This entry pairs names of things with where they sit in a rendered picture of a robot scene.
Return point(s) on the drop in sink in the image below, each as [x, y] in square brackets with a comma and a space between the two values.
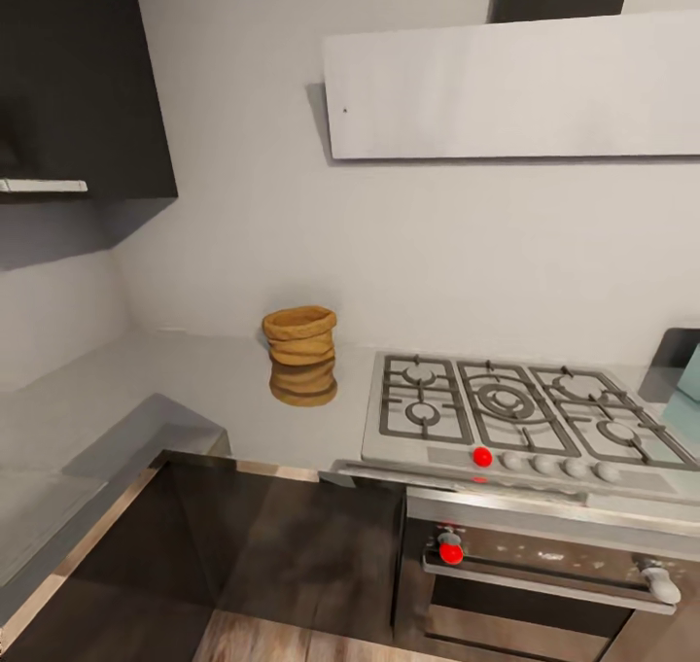
[34, 507]

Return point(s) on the oven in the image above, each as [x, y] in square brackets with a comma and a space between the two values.
[480, 584]

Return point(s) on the range hood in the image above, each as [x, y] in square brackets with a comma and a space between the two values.
[548, 78]

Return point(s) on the burner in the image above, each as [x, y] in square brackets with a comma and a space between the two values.
[571, 426]

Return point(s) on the popcorn bag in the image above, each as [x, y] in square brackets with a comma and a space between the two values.
[300, 336]

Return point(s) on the cabinet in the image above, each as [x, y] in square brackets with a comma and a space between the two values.
[80, 119]

